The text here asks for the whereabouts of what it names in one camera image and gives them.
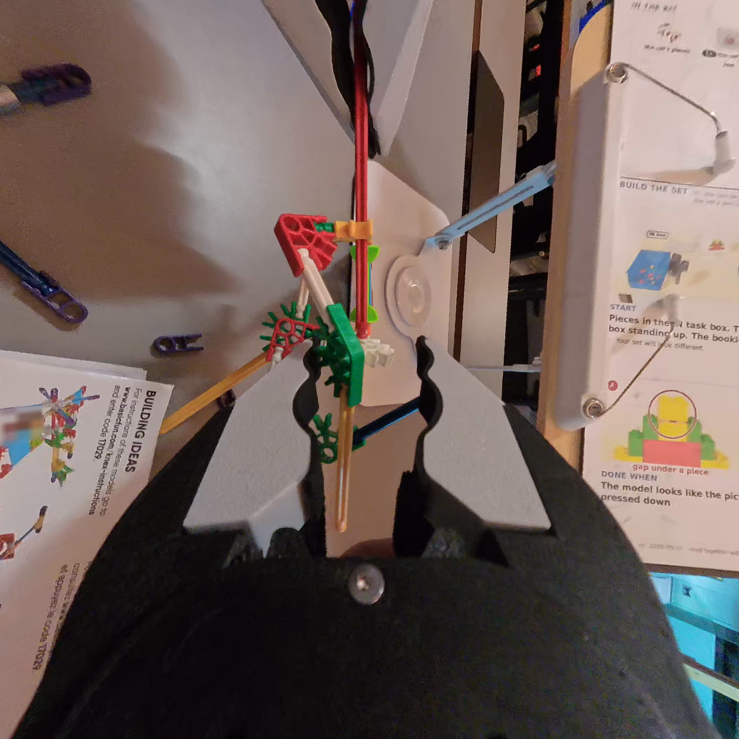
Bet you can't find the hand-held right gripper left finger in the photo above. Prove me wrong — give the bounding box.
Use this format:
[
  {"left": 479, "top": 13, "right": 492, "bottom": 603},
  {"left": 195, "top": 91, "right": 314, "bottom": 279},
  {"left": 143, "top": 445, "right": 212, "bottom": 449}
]
[{"left": 184, "top": 346, "right": 328, "bottom": 556}]

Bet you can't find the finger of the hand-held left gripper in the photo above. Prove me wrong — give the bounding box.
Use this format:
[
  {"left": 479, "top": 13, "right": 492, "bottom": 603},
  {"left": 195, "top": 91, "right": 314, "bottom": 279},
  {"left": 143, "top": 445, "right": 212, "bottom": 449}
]
[
  {"left": 262, "top": 0, "right": 355, "bottom": 140},
  {"left": 366, "top": 0, "right": 435, "bottom": 157}
]

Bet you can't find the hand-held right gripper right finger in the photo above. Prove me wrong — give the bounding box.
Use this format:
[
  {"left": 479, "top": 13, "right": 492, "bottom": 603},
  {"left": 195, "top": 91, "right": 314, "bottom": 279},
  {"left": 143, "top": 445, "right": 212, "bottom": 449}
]
[{"left": 394, "top": 336, "right": 552, "bottom": 556}]

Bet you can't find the red toy rod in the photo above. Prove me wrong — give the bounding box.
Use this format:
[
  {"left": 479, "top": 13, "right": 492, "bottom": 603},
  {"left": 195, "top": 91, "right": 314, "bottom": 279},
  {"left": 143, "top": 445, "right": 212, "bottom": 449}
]
[{"left": 352, "top": 0, "right": 374, "bottom": 340}]

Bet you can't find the colourful construction toy model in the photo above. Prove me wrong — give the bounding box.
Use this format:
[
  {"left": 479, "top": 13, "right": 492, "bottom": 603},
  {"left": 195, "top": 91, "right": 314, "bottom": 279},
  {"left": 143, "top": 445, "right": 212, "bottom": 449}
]
[{"left": 161, "top": 214, "right": 422, "bottom": 533}]

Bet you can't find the illustrated toy leaflet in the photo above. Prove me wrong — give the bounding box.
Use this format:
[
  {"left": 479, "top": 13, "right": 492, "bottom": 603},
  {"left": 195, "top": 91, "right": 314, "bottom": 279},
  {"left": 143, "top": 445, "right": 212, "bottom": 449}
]
[{"left": 0, "top": 366, "right": 175, "bottom": 705}]

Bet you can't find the white book stand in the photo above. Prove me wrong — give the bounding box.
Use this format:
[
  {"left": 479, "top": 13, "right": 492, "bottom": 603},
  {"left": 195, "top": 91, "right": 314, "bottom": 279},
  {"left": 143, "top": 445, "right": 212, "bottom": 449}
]
[{"left": 351, "top": 0, "right": 729, "bottom": 470}]

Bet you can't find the white toy booklet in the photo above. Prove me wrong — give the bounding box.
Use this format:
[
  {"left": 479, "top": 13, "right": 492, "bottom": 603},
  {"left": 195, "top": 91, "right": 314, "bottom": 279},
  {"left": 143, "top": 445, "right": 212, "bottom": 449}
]
[{"left": 0, "top": 349, "right": 149, "bottom": 383}]

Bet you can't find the blue rod cross assembly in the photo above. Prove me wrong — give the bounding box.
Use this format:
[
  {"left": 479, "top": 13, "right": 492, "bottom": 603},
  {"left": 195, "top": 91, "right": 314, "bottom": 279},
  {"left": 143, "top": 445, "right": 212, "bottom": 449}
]
[{"left": 0, "top": 64, "right": 93, "bottom": 324}]

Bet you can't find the printed instruction sheet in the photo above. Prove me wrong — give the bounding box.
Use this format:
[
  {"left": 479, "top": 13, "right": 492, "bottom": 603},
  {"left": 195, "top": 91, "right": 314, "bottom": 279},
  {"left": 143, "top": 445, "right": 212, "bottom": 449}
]
[{"left": 583, "top": 0, "right": 739, "bottom": 569}]

